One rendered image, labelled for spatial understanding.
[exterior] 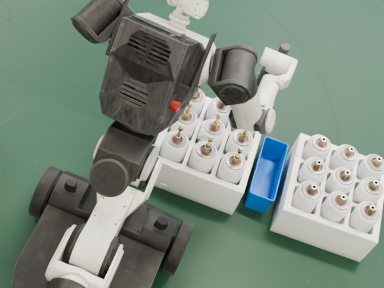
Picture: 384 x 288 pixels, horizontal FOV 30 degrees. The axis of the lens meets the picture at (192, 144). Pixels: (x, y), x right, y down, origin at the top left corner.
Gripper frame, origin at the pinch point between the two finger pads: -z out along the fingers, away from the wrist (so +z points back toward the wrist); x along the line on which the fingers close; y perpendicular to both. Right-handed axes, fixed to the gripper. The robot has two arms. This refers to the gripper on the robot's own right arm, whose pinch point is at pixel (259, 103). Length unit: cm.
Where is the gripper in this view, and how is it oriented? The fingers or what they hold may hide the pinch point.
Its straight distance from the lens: 263.3
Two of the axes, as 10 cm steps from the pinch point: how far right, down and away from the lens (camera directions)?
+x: 4.5, -6.8, 5.8
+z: 2.1, -5.5, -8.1
